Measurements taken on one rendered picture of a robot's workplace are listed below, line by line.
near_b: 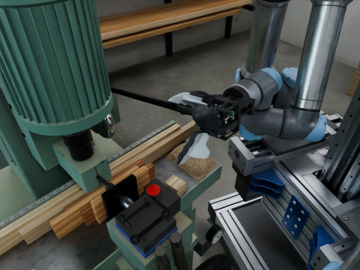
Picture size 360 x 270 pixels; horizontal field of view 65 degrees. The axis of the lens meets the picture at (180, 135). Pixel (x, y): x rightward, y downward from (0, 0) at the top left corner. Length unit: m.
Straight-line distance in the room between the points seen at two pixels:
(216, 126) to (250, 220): 1.04
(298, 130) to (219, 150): 1.47
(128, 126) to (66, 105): 1.97
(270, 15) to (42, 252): 0.81
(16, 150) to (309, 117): 0.75
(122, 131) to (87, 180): 1.78
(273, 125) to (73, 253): 0.57
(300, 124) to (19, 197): 0.84
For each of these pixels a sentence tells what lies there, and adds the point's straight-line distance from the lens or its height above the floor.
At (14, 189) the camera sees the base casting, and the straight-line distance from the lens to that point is 1.04.
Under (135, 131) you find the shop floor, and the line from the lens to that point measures 2.40.
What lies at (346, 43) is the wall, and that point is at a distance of 3.88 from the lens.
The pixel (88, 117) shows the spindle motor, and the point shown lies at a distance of 0.53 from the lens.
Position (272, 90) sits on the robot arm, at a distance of 0.74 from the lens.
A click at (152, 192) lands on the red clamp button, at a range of 0.61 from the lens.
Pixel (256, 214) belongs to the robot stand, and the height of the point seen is 0.21.
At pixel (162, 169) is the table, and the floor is 0.90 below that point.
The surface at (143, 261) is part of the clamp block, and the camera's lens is 0.61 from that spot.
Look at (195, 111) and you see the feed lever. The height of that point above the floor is 1.22.
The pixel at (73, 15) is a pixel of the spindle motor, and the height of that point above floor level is 1.38.
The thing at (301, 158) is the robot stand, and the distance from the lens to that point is 1.20.
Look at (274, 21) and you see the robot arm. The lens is 0.86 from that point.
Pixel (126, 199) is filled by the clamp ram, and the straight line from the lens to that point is 0.69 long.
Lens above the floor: 1.50
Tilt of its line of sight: 40 degrees down
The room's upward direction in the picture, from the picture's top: straight up
